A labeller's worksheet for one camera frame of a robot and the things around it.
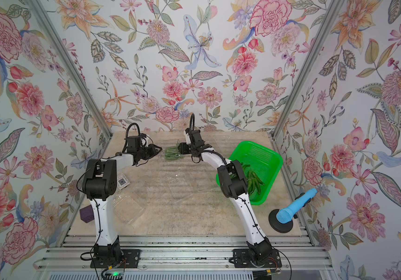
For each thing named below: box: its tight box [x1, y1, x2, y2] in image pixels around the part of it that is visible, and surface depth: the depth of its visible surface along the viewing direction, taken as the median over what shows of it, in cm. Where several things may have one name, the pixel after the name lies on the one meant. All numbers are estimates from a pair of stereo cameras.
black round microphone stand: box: [268, 208, 294, 234], surface depth 84 cm
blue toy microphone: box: [276, 187, 318, 224], surface depth 65 cm
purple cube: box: [79, 204, 95, 224], surface depth 84 cm
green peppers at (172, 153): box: [164, 145, 181, 161], surface depth 108 cm
